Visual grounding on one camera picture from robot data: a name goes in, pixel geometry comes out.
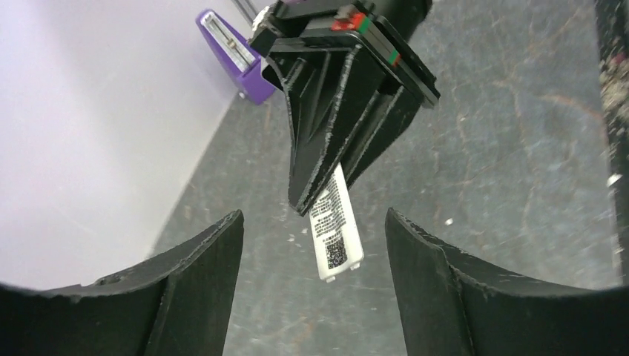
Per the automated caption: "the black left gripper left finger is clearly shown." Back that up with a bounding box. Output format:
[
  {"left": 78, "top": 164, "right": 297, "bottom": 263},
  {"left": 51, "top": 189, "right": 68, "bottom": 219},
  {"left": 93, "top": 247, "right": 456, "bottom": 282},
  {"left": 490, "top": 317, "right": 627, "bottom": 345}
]
[{"left": 1, "top": 210, "right": 244, "bottom": 355}]

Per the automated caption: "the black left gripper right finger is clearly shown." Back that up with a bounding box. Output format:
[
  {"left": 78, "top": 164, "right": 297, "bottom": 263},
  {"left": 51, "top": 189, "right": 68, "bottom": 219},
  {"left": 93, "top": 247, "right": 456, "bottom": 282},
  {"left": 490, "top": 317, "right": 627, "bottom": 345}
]
[{"left": 385, "top": 209, "right": 628, "bottom": 355}]

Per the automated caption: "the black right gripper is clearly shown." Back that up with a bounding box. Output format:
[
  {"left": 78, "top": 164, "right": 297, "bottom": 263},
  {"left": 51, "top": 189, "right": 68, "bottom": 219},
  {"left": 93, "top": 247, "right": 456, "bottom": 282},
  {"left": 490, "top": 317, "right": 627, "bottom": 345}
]
[{"left": 248, "top": 1, "right": 440, "bottom": 216}]

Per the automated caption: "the white battery cover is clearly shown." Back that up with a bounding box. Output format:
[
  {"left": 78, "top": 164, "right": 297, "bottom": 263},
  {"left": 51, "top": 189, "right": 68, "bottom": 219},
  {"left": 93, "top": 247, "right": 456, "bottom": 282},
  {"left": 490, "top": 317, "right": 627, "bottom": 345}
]
[{"left": 309, "top": 165, "right": 364, "bottom": 283}]

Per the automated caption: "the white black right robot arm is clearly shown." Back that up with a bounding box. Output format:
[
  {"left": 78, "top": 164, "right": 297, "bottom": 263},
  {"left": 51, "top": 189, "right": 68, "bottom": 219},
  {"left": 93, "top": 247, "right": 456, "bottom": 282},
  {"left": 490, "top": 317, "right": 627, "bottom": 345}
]
[{"left": 249, "top": 1, "right": 440, "bottom": 215}]

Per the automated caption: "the purple metronome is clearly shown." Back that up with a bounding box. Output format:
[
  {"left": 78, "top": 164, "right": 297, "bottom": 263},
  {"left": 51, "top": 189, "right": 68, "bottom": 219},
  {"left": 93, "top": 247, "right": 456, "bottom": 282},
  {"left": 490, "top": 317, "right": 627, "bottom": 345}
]
[{"left": 196, "top": 9, "right": 275, "bottom": 105}]

